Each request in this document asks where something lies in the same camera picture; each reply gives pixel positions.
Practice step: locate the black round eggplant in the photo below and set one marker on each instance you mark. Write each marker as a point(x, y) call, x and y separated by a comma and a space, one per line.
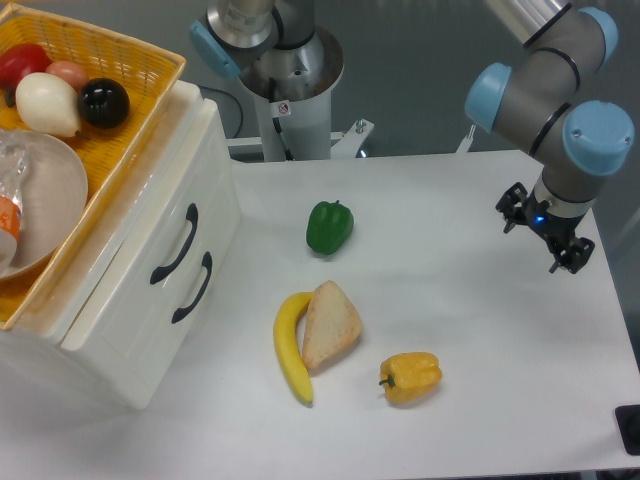
point(103, 103)

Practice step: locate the red tomato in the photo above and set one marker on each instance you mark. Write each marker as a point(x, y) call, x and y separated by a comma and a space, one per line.
point(18, 62)

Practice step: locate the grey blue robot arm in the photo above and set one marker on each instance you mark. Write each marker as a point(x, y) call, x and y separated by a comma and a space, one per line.
point(578, 146)

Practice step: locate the black object at edge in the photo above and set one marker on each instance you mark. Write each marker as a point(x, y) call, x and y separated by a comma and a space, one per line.
point(628, 420)

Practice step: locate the white onion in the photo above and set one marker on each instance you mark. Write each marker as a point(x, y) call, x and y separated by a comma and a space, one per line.
point(48, 104)

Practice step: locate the yellow woven basket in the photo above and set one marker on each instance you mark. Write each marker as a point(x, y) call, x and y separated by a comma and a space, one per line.
point(129, 82)

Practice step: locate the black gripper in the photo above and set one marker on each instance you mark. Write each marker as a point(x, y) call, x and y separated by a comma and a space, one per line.
point(569, 253)

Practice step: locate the black top drawer handle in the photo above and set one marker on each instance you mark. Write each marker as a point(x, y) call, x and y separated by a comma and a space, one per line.
point(180, 246)

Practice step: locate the clear plastic bottle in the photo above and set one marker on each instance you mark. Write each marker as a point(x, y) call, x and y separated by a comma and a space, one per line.
point(14, 163)

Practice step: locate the yellow bell pepper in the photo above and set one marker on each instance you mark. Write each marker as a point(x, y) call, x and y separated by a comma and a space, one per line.
point(406, 377)

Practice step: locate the yellow banana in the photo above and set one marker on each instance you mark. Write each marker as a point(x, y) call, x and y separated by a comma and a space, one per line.
point(286, 347)

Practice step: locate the white top drawer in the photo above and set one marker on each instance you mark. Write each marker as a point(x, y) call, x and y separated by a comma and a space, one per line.
point(126, 312)

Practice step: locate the bread slice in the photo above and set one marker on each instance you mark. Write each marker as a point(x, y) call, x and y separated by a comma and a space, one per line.
point(333, 325)

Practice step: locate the white drawer cabinet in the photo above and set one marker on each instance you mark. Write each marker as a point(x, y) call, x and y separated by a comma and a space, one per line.
point(38, 355)

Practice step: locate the black bottom drawer handle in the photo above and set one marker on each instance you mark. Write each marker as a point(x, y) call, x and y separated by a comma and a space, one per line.
point(198, 290)

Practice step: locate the black drawer handle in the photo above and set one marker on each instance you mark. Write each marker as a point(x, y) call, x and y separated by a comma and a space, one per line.
point(198, 290)
point(180, 246)

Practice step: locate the beige bowl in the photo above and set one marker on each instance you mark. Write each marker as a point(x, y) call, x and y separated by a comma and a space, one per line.
point(54, 191)

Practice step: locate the green bell pepper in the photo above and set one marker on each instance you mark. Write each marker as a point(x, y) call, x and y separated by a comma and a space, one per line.
point(329, 226)

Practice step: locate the pink round fruit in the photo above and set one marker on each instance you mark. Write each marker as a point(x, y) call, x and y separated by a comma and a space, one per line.
point(72, 73)

